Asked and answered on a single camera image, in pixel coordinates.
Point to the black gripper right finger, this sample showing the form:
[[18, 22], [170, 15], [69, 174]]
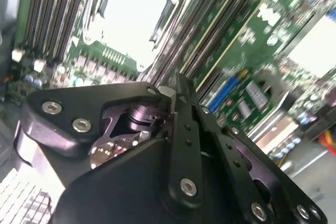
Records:
[[225, 150]]

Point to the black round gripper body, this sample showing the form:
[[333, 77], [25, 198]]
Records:
[[126, 187]]

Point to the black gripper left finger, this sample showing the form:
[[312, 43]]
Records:
[[60, 119]]

